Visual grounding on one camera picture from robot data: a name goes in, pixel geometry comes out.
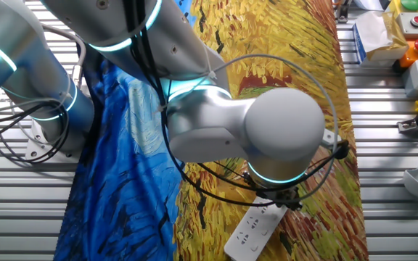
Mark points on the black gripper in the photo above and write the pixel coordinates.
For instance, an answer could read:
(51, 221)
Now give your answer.
(279, 195)

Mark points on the white power strip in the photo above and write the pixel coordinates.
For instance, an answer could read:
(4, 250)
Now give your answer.
(252, 232)

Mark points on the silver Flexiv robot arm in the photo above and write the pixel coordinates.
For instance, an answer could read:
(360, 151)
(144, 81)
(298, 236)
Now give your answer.
(209, 123)

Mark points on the Van Gogh painting print cloth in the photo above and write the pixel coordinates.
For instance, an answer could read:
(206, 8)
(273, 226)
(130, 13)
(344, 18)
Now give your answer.
(122, 199)

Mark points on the blue white tissue box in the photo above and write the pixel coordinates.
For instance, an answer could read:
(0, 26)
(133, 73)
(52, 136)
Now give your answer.
(376, 36)

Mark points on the orange emergency stop button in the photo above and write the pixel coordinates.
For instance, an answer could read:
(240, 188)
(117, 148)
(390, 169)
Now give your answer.
(410, 56)

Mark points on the grey box with red button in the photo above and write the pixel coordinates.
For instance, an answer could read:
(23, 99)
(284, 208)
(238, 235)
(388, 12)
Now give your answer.
(408, 27)

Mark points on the yellow box with green button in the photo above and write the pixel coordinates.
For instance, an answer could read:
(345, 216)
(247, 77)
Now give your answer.
(410, 4)

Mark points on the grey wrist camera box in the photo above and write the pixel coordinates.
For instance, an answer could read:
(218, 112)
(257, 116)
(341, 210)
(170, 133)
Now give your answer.
(330, 139)

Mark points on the small metal corner bracket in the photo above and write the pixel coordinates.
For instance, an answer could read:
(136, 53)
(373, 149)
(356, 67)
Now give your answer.
(341, 12)

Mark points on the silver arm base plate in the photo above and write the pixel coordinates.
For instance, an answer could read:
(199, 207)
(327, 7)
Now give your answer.
(35, 145)

